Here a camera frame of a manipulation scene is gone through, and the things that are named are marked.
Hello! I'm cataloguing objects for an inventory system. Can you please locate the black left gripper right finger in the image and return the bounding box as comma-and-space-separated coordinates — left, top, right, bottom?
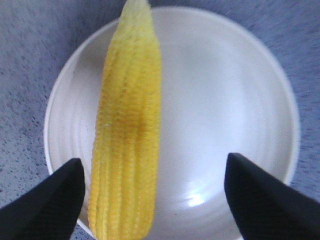
224, 153, 320, 240

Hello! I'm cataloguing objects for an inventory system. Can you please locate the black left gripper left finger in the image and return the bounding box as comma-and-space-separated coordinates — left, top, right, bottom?
0, 158, 85, 240

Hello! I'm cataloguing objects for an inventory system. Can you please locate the pale orange-yellow corn cob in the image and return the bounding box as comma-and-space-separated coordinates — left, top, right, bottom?
88, 0, 162, 240

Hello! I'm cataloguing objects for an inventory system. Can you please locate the white round plate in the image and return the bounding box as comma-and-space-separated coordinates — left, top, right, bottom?
43, 6, 300, 240

